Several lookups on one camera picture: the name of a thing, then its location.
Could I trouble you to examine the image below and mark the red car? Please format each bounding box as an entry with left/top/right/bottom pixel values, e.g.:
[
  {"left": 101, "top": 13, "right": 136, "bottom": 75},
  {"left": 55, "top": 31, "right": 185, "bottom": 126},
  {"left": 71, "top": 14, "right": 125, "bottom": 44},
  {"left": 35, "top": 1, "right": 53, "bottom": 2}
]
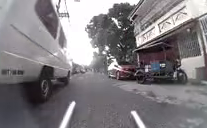
[{"left": 108, "top": 63, "right": 138, "bottom": 81}]

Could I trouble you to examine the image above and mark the large dark tree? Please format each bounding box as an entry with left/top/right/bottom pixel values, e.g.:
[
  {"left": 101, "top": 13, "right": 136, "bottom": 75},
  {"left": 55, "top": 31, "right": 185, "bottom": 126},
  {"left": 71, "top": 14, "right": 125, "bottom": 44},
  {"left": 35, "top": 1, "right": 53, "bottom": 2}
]
[{"left": 85, "top": 2, "right": 138, "bottom": 66}]

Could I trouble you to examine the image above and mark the grey asphalt road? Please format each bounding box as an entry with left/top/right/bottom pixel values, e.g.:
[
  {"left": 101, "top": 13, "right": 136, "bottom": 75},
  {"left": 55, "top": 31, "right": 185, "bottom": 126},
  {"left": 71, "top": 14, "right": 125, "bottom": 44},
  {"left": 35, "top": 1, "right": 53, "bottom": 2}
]
[{"left": 0, "top": 70, "right": 207, "bottom": 128}]

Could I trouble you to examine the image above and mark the motorcycle with sidecar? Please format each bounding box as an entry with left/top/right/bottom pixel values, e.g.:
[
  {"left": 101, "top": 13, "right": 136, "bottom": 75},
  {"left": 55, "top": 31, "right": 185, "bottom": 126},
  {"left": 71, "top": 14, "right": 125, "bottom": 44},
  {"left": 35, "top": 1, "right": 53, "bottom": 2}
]
[{"left": 134, "top": 59, "right": 189, "bottom": 85}]

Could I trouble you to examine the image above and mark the robot's own part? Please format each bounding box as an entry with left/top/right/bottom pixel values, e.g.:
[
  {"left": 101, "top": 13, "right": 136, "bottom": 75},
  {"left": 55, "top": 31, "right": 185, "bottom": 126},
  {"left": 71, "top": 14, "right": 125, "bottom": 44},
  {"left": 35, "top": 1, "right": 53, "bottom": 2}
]
[
  {"left": 130, "top": 110, "right": 147, "bottom": 128},
  {"left": 58, "top": 100, "right": 77, "bottom": 128}
]

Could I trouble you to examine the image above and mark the utility pole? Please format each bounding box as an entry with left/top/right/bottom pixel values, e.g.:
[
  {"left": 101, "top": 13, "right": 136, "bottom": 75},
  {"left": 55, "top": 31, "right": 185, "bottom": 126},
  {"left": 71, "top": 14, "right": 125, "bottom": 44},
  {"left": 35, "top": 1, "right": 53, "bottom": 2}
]
[{"left": 56, "top": 0, "right": 71, "bottom": 23}]

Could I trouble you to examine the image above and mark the pale concrete roadside strip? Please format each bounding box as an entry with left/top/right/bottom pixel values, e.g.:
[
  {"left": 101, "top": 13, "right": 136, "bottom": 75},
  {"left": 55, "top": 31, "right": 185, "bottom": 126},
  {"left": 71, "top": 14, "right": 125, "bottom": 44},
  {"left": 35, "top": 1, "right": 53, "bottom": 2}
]
[{"left": 112, "top": 78, "right": 207, "bottom": 128}]

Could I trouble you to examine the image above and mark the white two-storey building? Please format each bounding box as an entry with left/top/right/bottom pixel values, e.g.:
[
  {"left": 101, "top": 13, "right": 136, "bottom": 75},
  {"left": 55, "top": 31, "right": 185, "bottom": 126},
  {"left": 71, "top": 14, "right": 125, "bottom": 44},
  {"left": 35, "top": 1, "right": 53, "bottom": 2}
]
[{"left": 128, "top": 0, "right": 207, "bottom": 82}]

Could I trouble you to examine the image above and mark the white van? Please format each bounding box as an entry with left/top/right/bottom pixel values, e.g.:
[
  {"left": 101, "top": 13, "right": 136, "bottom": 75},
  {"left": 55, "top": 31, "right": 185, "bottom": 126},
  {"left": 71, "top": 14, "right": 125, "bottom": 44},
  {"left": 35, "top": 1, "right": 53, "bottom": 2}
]
[{"left": 0, "top": 0, "right": 73, "bottom": 104}]

